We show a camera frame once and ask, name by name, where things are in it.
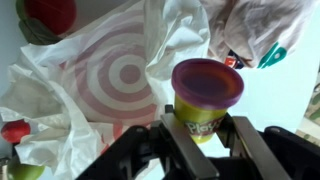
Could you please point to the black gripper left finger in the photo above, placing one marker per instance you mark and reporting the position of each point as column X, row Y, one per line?
column 190, row 150

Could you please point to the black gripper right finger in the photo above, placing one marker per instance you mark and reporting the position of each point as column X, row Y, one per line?
column 256, row 150

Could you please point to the yellow play-doh can purple lid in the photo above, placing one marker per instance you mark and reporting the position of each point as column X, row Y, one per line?
column 203, row 106

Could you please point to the white plastic bag red print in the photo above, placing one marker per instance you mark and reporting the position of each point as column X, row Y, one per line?
column 100, row 83

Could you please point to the green avocado toy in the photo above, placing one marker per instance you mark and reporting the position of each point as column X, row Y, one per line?
column 25, row 170

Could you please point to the small red ball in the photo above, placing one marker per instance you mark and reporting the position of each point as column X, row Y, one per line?
column 15, row 131

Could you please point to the olive green cloth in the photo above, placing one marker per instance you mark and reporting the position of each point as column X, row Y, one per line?
column 33, row 38

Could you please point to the large red ball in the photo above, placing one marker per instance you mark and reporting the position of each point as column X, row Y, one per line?
column 51, row 15

